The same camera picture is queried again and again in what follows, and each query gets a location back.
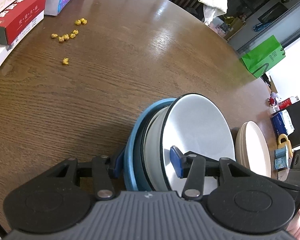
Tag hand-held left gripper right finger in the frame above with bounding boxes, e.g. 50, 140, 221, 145
169, 145, 262, 202

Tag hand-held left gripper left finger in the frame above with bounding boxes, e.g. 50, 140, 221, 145
46, 150, 125, 202

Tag blue bowl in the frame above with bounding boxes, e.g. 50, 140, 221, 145
123, 98, 180, 192

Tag white bowl with black rim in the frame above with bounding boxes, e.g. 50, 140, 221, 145
143, 106, 174, 192
161, 94, 235, 196

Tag yogurt cup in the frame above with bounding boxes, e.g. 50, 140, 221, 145
274, 157, 289, 171
275, 147, 290, 158

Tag yellow mug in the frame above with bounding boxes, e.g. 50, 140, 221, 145
277, 134, 293, 155

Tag blue tissue pack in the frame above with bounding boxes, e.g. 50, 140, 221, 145
270, 109, 296, 137

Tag green paper bag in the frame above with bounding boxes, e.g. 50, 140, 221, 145
241, 35, 286, 78

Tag scattered yellow popcorn pieces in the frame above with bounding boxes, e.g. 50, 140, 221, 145
0, 17, 88, 87

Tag dark wooden chair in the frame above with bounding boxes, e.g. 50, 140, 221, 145
152, 0, 205, 20

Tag sliding glass door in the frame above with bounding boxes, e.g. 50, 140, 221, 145
224, 0, 300, 53

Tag red box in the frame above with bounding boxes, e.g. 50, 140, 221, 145
0, 0, 47, 46

